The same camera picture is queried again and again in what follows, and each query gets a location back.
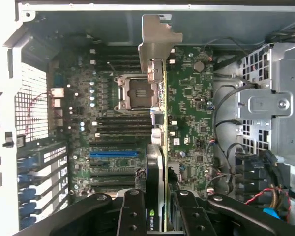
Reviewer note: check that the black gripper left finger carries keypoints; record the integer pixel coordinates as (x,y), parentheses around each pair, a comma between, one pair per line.
(134,216)

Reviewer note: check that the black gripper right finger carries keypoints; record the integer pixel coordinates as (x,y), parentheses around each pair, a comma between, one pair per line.
(191,216)

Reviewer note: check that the short black expansion slot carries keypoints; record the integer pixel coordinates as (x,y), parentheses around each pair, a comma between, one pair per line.
(99,166)

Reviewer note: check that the blue expansion slot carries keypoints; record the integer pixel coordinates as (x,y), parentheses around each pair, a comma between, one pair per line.
(113,155)

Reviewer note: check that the green motherboard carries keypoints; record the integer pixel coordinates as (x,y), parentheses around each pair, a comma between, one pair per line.
(191,110)

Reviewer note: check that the blue card retention latch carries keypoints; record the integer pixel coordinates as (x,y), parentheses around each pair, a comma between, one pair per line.
(27,177)
(27,209)
(27,223)
(27,193)
(27,163)

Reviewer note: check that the CPU socket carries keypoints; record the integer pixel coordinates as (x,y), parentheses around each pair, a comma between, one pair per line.
(135,91)

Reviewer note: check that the metal disk bay cage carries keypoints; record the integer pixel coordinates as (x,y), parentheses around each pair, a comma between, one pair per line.
(273,103)

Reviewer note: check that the CPU socket locking lever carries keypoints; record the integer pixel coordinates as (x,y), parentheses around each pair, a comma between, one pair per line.
(113,70)

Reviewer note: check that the silver coin battery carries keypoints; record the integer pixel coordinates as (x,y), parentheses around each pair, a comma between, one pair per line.
(199,66)

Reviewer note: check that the open black PC case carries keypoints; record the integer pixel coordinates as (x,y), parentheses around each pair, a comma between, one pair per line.
(5,73)

